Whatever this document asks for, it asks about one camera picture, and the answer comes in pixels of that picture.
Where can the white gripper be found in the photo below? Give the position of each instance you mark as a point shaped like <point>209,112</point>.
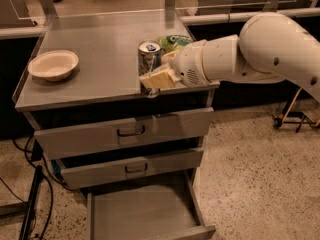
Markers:
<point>187,64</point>

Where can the silver blue redbull can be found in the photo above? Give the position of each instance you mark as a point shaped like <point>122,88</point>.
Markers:
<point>149,56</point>

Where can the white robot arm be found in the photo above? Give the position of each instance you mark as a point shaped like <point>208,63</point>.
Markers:
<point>270,48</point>

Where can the steel drawer cabinet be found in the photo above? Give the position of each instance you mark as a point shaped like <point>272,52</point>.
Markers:
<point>105,86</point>

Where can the top steel drawer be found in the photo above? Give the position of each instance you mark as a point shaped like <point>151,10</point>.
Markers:
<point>99,137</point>

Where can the steel drawer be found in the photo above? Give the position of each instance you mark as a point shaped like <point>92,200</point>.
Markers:
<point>131,168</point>
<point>160,207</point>
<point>99,137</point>

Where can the middle steel drawer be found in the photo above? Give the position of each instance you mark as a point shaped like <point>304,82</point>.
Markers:
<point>131,168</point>

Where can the bottom steel drawer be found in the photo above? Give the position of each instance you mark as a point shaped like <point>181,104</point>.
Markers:
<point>160,207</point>

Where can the green chip bag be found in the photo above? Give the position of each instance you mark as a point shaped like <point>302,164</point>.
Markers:
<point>171,43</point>

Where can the white paper bowl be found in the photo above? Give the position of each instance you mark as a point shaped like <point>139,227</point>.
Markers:
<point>54,65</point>

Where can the black metal stand leg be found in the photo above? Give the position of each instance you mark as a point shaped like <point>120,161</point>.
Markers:
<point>29,210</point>

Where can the yellow wheeled cart frame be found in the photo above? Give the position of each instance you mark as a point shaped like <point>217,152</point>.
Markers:
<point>298,118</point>

